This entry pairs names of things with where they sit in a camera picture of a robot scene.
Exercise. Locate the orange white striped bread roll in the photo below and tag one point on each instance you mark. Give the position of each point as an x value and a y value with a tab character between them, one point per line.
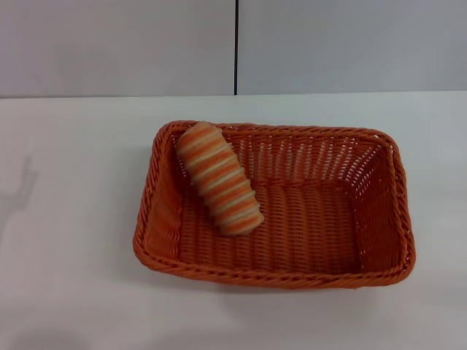
219	178

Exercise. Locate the orange woven plastic basket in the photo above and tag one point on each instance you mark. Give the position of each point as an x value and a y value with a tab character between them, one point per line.
299	233

